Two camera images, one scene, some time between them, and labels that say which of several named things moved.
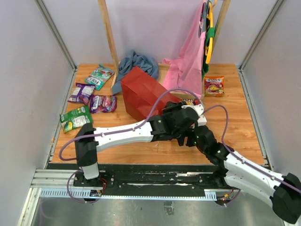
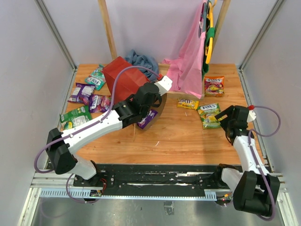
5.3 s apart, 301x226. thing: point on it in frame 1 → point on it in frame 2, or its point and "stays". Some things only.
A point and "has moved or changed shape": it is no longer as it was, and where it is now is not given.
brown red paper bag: [141, 92] has moved or changed shape
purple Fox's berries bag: [102, 103] stays
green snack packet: [74, 119] stays
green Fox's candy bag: [99, 76] stays
